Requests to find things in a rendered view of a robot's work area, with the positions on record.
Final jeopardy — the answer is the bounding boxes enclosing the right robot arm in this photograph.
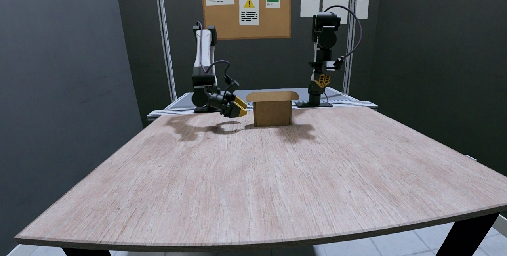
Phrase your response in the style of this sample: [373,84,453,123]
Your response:
[191,25,239,113]

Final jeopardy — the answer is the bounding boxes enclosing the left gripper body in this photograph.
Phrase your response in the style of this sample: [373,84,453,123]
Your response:
[308,50,332,82]

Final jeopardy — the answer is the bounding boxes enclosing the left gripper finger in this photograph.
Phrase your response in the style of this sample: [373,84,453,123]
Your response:
[315,74,325,88]
[323,76,330,87]

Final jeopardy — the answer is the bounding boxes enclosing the grey aluminium crossbar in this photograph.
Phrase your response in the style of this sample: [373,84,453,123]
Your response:
[147,101,378,121]

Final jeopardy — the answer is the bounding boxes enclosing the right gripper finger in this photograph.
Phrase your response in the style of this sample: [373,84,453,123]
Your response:
[235,102,247,117]
[235,96,247,109]

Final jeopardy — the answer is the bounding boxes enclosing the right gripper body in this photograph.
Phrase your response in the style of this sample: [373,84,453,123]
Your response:
[210,93,242,118]

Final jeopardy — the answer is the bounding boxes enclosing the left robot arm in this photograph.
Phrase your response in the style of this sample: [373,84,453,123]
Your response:
[296,12,345,108]

